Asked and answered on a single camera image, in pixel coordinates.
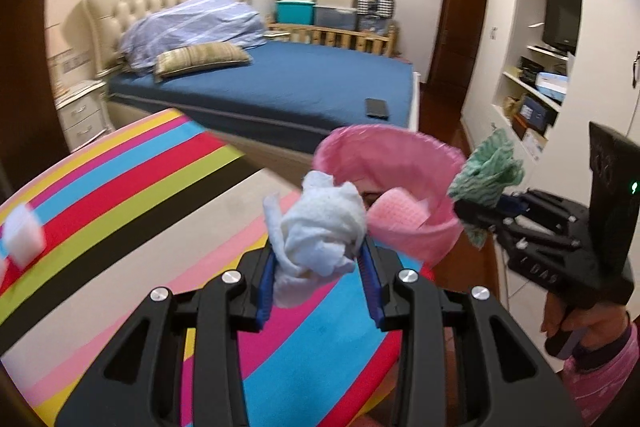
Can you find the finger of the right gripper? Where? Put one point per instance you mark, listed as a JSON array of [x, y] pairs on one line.
[[540, 203], [501, 221]]

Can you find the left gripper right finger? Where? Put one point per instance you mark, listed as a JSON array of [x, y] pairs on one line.
[[502, 378]]

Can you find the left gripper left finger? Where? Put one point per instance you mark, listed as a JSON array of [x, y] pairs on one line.
[[136, 379]]

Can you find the green cloth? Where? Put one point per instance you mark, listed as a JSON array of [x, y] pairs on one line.
[[491, 168]]

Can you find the white tissue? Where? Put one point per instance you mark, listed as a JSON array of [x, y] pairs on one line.
[[317, 240]]

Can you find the white foam block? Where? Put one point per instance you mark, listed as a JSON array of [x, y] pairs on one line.
[[23, 238]]

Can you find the pink lined trash bin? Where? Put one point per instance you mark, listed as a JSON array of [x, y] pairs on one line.
[[408, 175]]

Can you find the person right hand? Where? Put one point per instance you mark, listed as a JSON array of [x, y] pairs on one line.
[[604, 322]]

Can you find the rainbow striped tablecloth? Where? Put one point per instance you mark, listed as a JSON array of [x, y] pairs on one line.
[[163, 202]]

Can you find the black phone on bed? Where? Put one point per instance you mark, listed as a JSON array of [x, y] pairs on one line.
[[377, 109]]

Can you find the black television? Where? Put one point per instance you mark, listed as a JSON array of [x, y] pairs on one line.
[[561, 24]]

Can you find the dark wooden door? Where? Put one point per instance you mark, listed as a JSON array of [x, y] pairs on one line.
[[458, 38]]

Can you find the white nightstand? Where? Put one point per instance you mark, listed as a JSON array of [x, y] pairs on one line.
[[83, 115]]

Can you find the striped brown pillow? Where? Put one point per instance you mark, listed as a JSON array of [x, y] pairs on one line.
[[199, 58]]

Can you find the checkered bag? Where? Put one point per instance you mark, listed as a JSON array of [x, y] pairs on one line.
[[377, 8]]

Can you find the beige tufted headboard bed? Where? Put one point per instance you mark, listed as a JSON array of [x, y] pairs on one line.
[[291, 96]]

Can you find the blue striped duvet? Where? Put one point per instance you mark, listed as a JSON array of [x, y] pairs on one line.
[[188, 24]]

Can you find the teal storage bin lower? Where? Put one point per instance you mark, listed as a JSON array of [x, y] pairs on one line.
[[295, 12]]

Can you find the wooden crib rail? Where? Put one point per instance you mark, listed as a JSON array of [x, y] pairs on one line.
[[361, 41]]

